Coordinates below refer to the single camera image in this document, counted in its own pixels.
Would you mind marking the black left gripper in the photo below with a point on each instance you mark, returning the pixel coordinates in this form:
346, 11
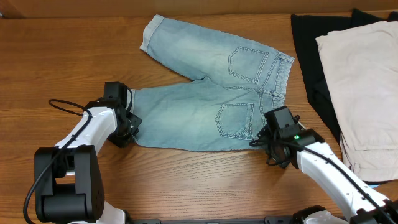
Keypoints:
122, 140

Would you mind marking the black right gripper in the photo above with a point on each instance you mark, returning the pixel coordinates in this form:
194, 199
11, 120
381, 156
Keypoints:
283, 160

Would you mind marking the light blue denim shorts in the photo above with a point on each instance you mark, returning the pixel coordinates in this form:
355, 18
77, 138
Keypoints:
232, 83

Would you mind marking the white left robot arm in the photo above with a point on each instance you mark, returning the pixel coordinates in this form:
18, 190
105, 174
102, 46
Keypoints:
68, 187

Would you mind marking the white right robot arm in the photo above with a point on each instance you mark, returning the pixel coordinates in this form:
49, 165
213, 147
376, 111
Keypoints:
308, 152

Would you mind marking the beige folded garment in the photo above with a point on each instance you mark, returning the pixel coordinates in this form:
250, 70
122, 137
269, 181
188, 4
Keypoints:
360, 69

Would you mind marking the black cloth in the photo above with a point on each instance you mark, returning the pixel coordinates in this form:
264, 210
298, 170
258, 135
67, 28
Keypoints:
305, 30

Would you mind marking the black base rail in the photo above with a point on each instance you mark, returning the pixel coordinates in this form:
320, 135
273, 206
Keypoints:
266, 220

